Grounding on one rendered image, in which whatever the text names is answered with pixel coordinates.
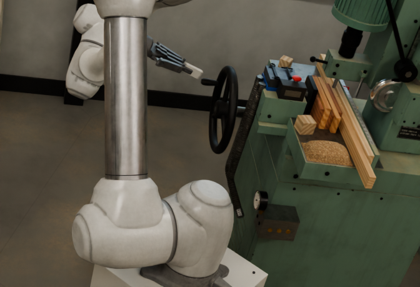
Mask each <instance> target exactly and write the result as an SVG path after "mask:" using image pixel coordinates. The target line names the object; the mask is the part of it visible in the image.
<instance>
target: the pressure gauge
mask: <svg viewBox="0 0 420 287"><path fill-rule="evenodd" d="M256 200H258V201H256ZM267 205H268V193H267V192H266V191H260V190H256V192H255V194H254V200H253V206H254V209H255V210H259V214H262V213H263V212H264V211H265V209H266V208H267Z"/></svg>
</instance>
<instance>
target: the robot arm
mask: <svg viewBox="0 0 420 287"><path fill-rule="evenodd" d="M93 1H94V3H95V5H94V4H84V5H82V6H81V7H80V8H79V9H78V11H77V13H76V15H75V17H74V20H73V22H72V23H73V24H74V27H75V28H76V30H77V31H78V32H79V33H81V34H82V37H81V42H80V43H79V46H78V48H77V49H76V51H75V53H74V56H73V57H72V60H71V63H70V65H69V68H68V71H67V75H66V88H67V90H68V92H69V94H72V95H73V96H75V97H77V98H80V99H89V98H91V97H93V96H94V95H95V94H96V93H97V91H98V90H99V88H100V86H102V85H103V83H104V110H105V178H101V179H100V180H99V182H98V183H97V184H96V185H95V187H94V191H93V194H92V198H91V201H90V203H89V204H85V205H84V206H83V207H82V208H81V209H80V210H79V211H78V212H77V214H76V217H75V219H74V221H73V224H72V240H73V244H74V248H75V250H76V253H77V254H78V255H79V256H80V257H81V258H82V259H85V260H86V261H88V262H90V263H94V264H97V265H99V266H103V267H107V268H114V269H129V268H141V270H140V275H141V276H142V277H143V278H147V279H150V280H152V281H154V282H156V283H157V284H160V285H161V286H163V287H232V286H231V285H230V284H229V283H227V282H226V281H225V280H223V278H225V277H227V276H228V274H229V268H228V267H227V266H225V265H223V264H220V262H221V260H222V259H223V256H224V254H225V252H226V249H227V246H228V244H229V240H230V237H231V233H232V230H233V223H234V210H233V204H232V203H231V199H230V197H229V194H228V192H227V191H226V190H225V189H224V188H223V187H222V186H221V185H220V184H217V183H215V182H213V181H209V180H198V181H192V182H190V183H188V184H186V185H184V186H183V187H182V188H180V189H179V191H178V193H174V194H172V195H170V196H168V197H166V198H163V199H161V198H160V195H159V191H158V187H157V185H156V184H155V182H154V181H153V180H152V179H151V178H149V177H148V83H147V57H149V58H151V59H152V60H154V61H155V62H156V66H158V67H163V68H166V69H169V70H172V71H174V72H177V73H181V71H182V72H184V73H186V74H188V75H190V76H192V77H194V78H196V79H199V78H200V77H201V75H202V74H203V71H202V70H201V69H199V68H197V67H195V66H193V65H191V64H189V63H187V62H185V60H186V59H185V58H184V59H183V60H182V57H181V56H180V55H178V54H176V53H175V52H173V51H172V50H170V49H169V48H167V47H165V46H164V45H162V44H161V43H160V42H159V41H158V42H157V43H156V44H155V43H153V38H152V37H150V36H148V35H147V20H148V19H149V18H150V17H151V16H152V15H153V14H154V13H155V12H156V11H157V10H158V9H160V8H166V7H172V6H177V5H180V4H184V3H188V2H189V1H192V0H93Z"/></svg>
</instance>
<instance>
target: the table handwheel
mask: <svg viewBox="0 0 420 287"><path fill-rule="evenodd" d="M226 78H227V80H226ZM225 80H226V85H225V89H224V94H223V97H222V100H220V97H221V92H222V89H223V85H224V82H225ZM217 81H218V86H214V91H213V94H212V100H211V107H210V113H209V142H210V146H211V149H212V151H213V152H214V153H216V154H221V153H223V152H224V151H225V150H226V148H227V146H228V144H229V142H230V140H231V136H232V134H233V130H234V125H235V121H236V117H237V118H242V117H243V114H244V111H245V107H240V106H238V77H237V74H236V71H235V69H234V68H233V67H232V66H225V67H223V68H222V70H221V71H220V73H219V75H218V77H217ZM228 96H229V101H228ZM218 119H221V127H222V138H221V141H220V143H219V144H218V137H217V120H218Z"/></svg>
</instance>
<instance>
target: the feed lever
mask: <svg viewBox="0 0 420 287"><path fill-rule="evenodd" d="M386 5H387V9H388V12H389V17H390V20H391V24H392V29H393V32H394V36H395V39H396V44H397V48H398V51H399V56H400V60H398V61H397V62H396V63H395V65H394V72H395V73H396V75H397V76H398V78H399V80H400V81H402V82H404V83H409V82H411V81H412V82H413V83H414V84H416V85H418V86H420V82H419V81H418V79H417V78H416V77H417V75H418V69H417V68H416V67H415V65H414V63H413V62H412V61H411V60H410V59H408V58H405V56H404V51H403V47H402V44H401V39H400V36H399V31H398V27H397V24H396V19H395V16H394V11H393V7H392V4H391V0H386Z"/></svg>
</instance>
